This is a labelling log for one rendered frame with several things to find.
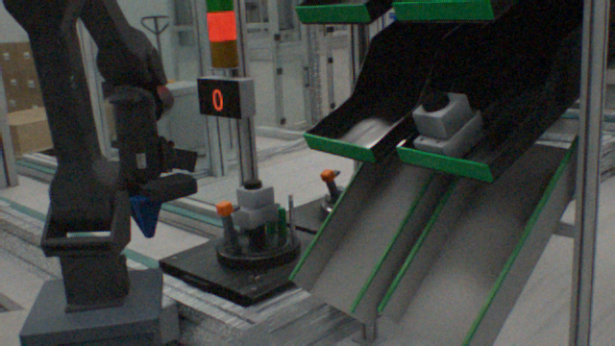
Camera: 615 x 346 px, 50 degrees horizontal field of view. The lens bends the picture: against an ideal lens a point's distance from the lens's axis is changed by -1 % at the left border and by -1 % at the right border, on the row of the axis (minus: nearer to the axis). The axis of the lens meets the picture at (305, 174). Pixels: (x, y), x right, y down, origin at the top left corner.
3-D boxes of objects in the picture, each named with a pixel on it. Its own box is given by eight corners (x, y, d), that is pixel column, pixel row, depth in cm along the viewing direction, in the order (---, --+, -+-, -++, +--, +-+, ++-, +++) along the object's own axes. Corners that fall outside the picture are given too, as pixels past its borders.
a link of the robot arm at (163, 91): (150, 47, 88) (174, 42, 100) (90, 51, 89) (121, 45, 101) (159, 132, 91) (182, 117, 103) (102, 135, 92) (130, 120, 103)
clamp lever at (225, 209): (232, 250, 106) (222, 207, 104) (224, 247, 108) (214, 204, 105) (249, 240, 109) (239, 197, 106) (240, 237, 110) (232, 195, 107)
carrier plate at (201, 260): (253, 310, 96) (252, 296, 96) (159, 270, 113) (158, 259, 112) (360, 258, 113) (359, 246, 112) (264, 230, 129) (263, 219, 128)
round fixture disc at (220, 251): (255, 277, 103) (254, 265, 102) (199, 257, 112) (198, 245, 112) (317, 249, 112) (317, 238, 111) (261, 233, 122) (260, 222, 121)
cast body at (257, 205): (250, 230, 107) (246, 187, 105) (233, 225, 110) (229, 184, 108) (287, 215, 113) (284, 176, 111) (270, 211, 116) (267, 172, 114)
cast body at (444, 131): (450, 169, 72) (430, 115, 69) (420, 162, 76) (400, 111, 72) (496, 126, 75) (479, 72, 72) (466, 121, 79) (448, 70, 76)
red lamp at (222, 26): (221, 40, 121) (218, 12, 120) (204, 40, 124) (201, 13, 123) (242, 38, 124) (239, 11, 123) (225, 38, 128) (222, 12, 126)
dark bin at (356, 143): (375, 165, 78) (352, 112, 74) (308, 149, 88) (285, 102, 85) (516, 42, 89) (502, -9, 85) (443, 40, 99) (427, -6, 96)
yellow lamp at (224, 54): (223, 68, 122) (221, 41, 121) (207, 67, 126) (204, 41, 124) (244, 65, 126) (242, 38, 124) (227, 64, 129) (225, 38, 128)
